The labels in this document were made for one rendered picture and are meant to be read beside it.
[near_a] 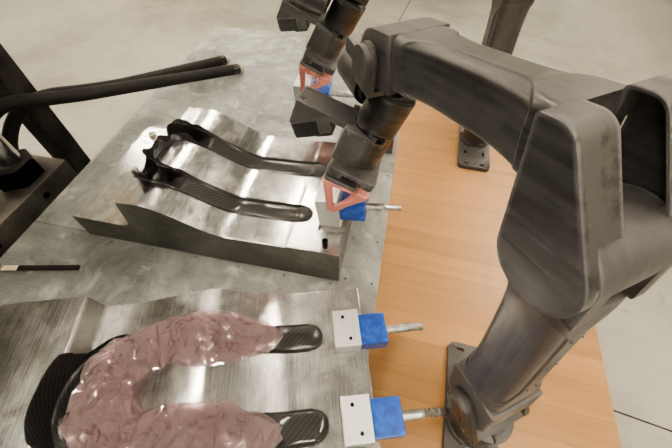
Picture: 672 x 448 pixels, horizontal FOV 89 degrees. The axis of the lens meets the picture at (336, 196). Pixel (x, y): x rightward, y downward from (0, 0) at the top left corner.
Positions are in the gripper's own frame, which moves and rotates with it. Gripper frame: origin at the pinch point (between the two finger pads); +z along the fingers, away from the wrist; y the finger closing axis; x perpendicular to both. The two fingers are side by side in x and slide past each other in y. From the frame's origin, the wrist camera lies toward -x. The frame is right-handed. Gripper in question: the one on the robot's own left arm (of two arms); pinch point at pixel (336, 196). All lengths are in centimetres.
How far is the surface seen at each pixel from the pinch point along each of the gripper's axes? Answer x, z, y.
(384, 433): 15.7, 7.0, 27.0
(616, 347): 128, 49, -40
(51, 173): -60, 38, -7
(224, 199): -17.2, 12.8, -0.6
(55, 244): -44, 33, 10
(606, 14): 182, -18, -350
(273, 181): -10.8, 9.7, -6.8
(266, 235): -7.5, 10.1, 4.9
